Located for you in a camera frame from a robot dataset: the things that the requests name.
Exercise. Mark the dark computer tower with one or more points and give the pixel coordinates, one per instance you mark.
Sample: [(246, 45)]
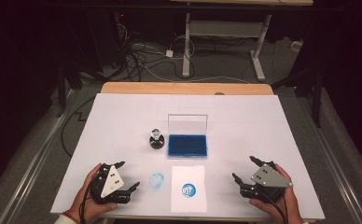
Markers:
[(107, 37)]

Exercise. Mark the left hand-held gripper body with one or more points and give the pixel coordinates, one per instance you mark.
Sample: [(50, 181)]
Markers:
[(112, 182)]

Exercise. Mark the white metal desk frame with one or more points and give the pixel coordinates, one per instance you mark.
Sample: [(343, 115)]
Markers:
[(222, 28)]

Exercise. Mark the person's left hand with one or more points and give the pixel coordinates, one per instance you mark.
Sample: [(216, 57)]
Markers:
[(89, 208)]

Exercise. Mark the large white table cover board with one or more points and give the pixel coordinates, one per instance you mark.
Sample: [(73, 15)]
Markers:
[(238, 130)]

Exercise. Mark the aluminium floor rail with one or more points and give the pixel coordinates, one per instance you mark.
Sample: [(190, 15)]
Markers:
[(333, 161), (37, 161)]

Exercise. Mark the white paper sheet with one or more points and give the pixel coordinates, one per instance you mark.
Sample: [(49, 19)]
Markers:
[(188, 174)]

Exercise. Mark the black stand leg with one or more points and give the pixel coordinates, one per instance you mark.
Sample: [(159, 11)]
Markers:
[(61, 93), (317, 102)]

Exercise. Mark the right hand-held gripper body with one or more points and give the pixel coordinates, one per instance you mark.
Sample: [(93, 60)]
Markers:
[(271, 179)]

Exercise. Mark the person's right hand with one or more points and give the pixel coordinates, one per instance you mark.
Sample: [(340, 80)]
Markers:
[(289, 202)]

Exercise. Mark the small white floor box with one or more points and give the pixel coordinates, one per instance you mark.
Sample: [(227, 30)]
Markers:
[(296, 45)]

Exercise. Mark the white power adapter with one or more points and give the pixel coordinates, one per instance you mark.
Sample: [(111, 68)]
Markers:
[(169, 53)]

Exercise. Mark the blue ink pad clear case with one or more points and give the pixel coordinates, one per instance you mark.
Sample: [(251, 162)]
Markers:
[(187, 145)]

